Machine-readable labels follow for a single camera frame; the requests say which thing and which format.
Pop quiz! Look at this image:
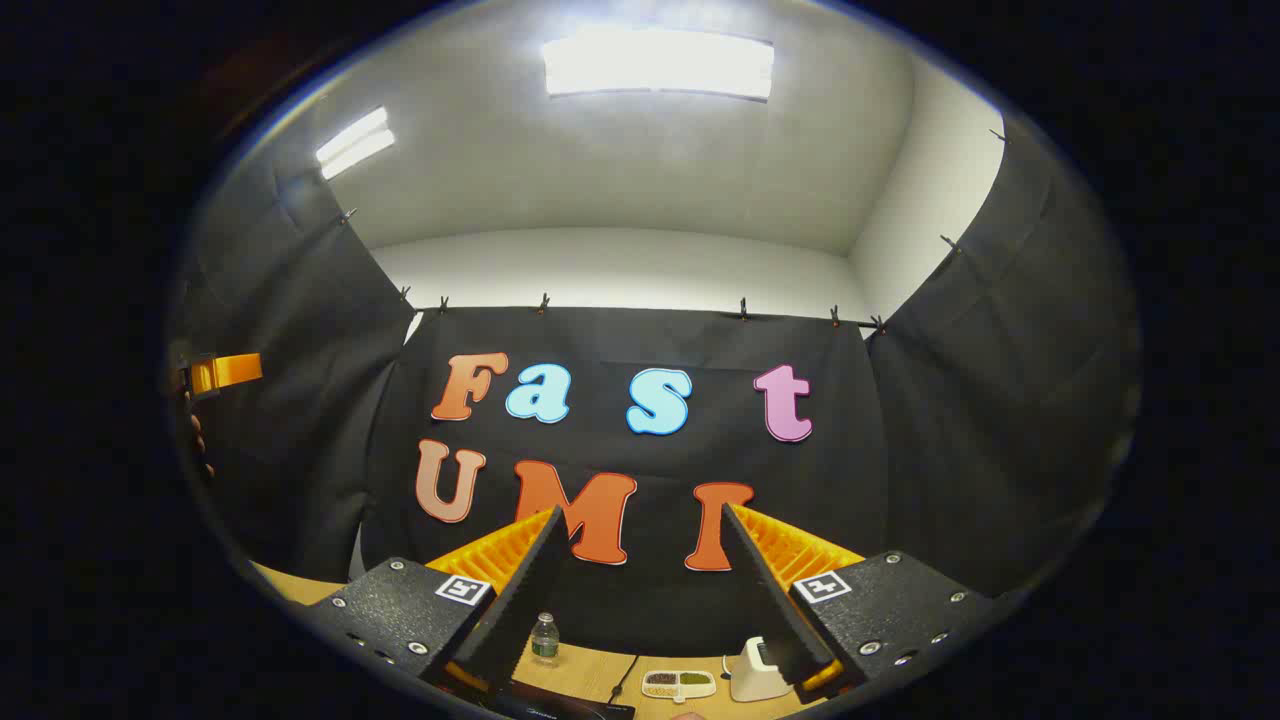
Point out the black backdrop cloth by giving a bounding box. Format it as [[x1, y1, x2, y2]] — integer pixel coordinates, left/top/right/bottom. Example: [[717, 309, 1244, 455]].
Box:
[[170, 110, 1141, 661]]

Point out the white toaster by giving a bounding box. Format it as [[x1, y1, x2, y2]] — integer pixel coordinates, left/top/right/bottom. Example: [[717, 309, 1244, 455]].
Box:
[[729, 636, 796, 703]]

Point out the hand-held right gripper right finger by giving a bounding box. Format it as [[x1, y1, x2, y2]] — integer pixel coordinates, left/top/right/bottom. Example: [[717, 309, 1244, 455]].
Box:
[[720, 503, 1006, 701]]

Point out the white divided dish of beans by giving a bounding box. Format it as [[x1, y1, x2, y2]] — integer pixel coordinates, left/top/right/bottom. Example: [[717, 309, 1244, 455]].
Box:
[[641, 669, 718, 703]]

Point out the black induction cooktop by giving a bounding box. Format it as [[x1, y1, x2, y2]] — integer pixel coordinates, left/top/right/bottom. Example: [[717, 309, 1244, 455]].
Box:
[[488, 680, 637, 720]]

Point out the rectangular ceiling light panel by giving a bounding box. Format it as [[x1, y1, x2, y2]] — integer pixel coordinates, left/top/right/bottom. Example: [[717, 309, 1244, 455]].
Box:
[[542, 25, 776, 101], [315, 107, 396, 181]]

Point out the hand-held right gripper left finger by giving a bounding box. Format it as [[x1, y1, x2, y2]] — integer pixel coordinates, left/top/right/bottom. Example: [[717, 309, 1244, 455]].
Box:
[[300, 505, 572, 701]]

